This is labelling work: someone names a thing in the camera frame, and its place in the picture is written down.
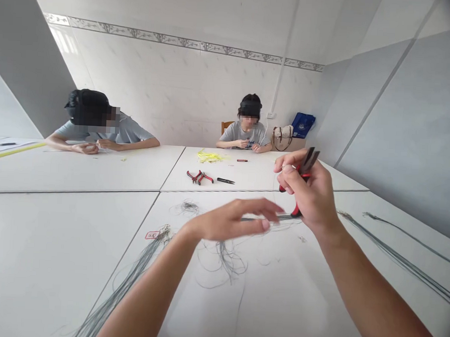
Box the person's left hand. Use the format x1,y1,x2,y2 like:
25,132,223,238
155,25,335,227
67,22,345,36
182,194,287,249

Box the person's right hand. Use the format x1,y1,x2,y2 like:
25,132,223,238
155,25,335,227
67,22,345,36
270,147,344,237

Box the red-handled long-nose pliers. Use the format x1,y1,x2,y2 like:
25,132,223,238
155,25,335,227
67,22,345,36
277,144,322,219

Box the grey cord strand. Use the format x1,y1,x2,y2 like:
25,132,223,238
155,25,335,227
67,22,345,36
240,210,303,226

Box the beige tote bag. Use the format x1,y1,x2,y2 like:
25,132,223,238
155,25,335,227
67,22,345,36
271,124,295,153

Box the blue bag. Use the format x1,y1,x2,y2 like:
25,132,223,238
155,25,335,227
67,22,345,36
290,111,317,141

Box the wooden chair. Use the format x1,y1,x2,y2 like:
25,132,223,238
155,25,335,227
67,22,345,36
220,120,237,140

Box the yellow strip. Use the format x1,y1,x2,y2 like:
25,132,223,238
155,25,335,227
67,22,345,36
0,139,47,166

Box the white paper sheets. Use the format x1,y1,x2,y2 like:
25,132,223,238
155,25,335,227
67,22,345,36
0,137,38,159

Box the small tangle of grey cord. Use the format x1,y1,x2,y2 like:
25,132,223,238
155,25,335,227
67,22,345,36
169,197,202,216

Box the loose tangle of grey cords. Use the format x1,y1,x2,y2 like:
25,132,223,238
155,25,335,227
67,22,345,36
194,238,253,293

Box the pile of yellow cords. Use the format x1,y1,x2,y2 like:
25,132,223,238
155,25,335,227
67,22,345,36
194,147,233,166

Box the bundle of grey cords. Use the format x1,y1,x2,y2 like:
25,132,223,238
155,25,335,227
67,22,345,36
71,220,174,337
332,209,450,313

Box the white wall conduit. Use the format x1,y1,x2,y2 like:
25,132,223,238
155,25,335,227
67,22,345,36
270,0,302,115

